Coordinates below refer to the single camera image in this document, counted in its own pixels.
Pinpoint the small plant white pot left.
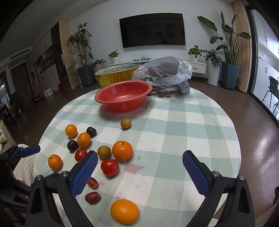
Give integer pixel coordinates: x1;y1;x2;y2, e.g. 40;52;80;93
108;50;121;64

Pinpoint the large mandarin orange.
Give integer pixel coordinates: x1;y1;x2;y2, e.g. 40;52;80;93
112;140;133;161

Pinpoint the dark plum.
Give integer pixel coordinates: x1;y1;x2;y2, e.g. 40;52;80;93
86;127;97;138
67;140;79;153

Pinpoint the black wall television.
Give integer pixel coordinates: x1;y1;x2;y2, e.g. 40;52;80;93
119;13;185;48

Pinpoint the wooden shelving cabinet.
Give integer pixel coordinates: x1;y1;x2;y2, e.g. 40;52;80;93
27;31;61;96

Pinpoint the small plant on tv stand right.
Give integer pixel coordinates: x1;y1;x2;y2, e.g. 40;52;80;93
188;45;203;62

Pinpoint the tall leafy plant blue pot left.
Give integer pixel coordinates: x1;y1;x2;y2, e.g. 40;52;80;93
65;23;95;87

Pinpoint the red box on floor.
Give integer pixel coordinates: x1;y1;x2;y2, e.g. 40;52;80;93
58;82;68;93

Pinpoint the red plastic colander bowl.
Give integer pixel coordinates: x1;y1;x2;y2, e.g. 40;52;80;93
95;80;153;113

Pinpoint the clear plastic bag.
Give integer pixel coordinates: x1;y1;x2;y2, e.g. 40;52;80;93
131;56;193;97

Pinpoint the red grape tomato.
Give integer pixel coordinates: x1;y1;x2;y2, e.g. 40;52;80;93
87;177;99;189
85;192;101;204

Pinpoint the white tv stand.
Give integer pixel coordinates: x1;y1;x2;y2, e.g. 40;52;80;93
107;59;207;75

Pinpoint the big orange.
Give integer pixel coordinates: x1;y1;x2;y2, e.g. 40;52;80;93
110;199;140;225

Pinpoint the plant in white tall pot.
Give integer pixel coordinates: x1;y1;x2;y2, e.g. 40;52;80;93
202;49;222;87

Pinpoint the small red cherry tomato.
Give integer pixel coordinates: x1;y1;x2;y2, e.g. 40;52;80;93
74;148;88;162

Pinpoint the brown longan fruit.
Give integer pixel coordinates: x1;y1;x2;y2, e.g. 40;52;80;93
97;146;112;159
121;118;131;129

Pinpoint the small plant grey pot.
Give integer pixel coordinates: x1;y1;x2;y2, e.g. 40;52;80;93
93;59;106;73

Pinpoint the tall plant blue pot right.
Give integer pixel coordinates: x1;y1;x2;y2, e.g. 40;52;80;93
197;11;251;90

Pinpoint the teal balcony chair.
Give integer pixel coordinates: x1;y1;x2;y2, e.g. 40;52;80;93
262;76;278;114

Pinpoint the green checkered tablecloth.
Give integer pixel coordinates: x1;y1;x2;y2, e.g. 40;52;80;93
33;89;241;226

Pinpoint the beige curtain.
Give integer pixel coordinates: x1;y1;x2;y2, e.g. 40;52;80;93
231;1;252;93

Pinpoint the small orange table edge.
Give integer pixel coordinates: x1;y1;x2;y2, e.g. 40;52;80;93
48;154;63;171

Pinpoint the yellow foil tray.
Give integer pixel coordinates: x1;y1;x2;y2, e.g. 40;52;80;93
95;63;140;88

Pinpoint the small orange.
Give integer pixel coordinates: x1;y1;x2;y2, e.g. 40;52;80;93
77;132;91;148
65;124;78;138

